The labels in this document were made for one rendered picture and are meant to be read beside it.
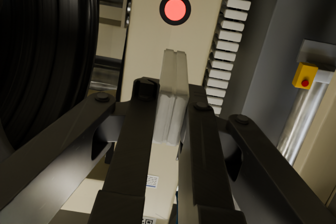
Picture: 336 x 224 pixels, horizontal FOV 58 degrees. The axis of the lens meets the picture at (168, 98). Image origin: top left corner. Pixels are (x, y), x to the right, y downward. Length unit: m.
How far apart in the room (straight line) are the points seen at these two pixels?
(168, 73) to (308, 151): 0.24
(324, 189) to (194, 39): 0.26
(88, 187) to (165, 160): 0.47
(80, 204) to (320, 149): 0.82
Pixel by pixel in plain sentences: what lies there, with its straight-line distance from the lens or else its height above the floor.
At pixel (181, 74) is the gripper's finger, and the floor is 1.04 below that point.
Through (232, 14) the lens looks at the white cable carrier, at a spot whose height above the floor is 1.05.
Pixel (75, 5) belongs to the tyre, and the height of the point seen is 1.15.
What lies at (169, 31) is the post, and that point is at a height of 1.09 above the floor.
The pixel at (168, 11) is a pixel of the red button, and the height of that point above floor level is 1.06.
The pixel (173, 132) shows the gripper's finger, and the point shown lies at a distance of 0.15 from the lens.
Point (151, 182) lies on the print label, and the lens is 0.60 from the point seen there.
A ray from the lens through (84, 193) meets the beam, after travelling 1.02.
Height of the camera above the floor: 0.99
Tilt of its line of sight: 26 degrees up
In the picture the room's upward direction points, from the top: 169 degrees counter-clockwise
